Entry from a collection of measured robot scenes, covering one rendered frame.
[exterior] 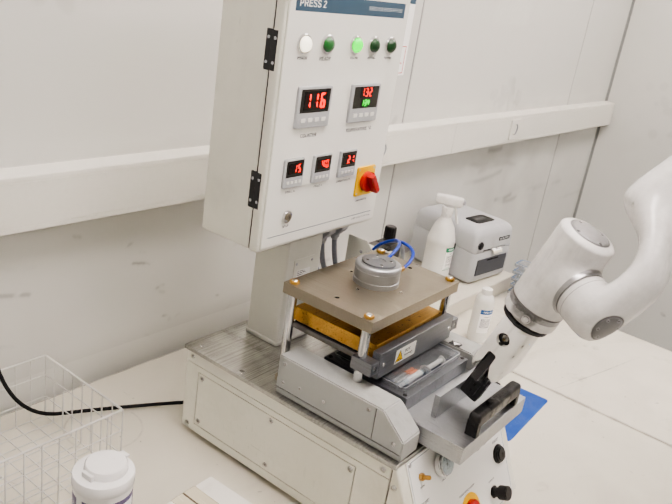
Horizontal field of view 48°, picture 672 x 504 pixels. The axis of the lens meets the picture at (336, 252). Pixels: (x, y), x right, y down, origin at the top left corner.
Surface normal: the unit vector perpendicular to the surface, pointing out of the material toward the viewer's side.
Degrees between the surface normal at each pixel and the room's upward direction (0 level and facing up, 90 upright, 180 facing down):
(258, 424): 90
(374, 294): 0
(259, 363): 0
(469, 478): 65
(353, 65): 90
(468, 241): 88
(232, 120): 90
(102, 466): 1
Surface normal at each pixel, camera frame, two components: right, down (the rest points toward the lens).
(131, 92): 0.77, 0.33
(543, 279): -0.78, 0.00
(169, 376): 0.15, -0.92
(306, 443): -0.61, 0.20
